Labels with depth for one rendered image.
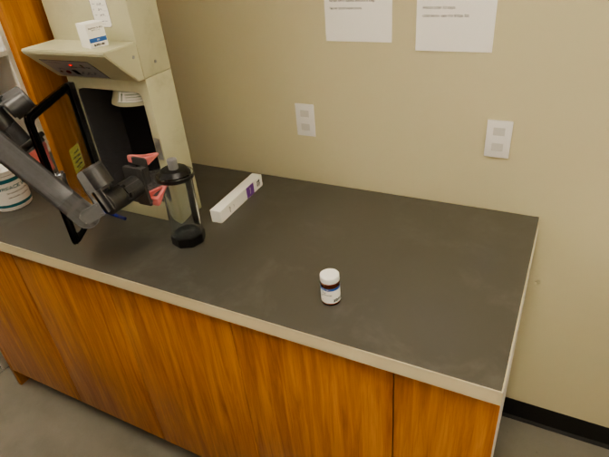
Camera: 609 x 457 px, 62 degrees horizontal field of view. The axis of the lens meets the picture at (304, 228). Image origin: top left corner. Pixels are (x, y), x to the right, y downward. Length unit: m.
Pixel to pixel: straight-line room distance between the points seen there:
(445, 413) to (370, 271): 0.40
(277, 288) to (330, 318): 0.18
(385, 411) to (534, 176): 0.80
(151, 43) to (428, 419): 1.21
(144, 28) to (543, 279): 1.43
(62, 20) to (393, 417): 1.40
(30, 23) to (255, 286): 1.00
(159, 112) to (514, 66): 1.00
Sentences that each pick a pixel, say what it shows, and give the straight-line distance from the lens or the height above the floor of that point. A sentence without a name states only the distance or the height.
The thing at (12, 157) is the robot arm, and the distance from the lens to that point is 1.32.
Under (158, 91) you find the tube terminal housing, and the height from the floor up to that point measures 1.37.
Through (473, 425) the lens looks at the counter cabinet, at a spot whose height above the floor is 0.78.
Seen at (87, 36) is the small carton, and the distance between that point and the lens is 1.49.
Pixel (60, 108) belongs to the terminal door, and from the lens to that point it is 1.66.
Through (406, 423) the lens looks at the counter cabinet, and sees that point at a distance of 1.33.
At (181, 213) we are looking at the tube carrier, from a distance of 1.50.
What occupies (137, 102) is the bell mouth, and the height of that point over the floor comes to 1.33.
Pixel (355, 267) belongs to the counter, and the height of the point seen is 0.94.
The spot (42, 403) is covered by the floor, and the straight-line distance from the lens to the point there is 2.66.
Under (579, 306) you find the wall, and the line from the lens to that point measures 1.87.
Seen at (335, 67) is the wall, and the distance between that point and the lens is 1.67.
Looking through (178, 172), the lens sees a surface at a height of 1.18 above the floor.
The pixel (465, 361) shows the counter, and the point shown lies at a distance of 1.15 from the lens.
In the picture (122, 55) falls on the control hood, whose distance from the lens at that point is 1.46.
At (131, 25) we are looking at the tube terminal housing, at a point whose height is 1.55.
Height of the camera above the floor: 1.77
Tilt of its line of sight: 32 degrees down
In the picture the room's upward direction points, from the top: 6 degrees counter-clockwise
